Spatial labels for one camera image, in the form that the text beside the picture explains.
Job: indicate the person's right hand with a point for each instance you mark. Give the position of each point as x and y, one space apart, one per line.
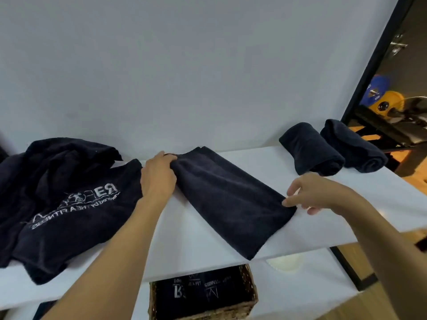
323 193

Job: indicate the person's left hand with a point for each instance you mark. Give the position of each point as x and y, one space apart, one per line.
158 179

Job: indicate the dark navy printed towel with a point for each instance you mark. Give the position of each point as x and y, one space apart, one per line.
310 149
357 149

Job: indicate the plain dark navy towel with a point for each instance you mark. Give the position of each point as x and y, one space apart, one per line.
233 203

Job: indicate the heap of dark navy towels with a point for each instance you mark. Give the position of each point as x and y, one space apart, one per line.
66 169

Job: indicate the woven wicker basket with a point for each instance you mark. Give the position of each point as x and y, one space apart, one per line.
250 293

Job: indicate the person's right forearm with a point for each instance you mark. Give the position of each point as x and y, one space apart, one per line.
390 256

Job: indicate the person's left forearm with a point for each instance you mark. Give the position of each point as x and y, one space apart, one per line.
110 266

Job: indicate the black metal shelf leg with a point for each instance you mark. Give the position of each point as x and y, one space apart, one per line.
45 311
353 269

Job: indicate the black weight rack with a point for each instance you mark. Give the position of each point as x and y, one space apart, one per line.
383 126

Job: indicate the chrome barbell sleeve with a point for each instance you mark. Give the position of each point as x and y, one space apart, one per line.
397 44

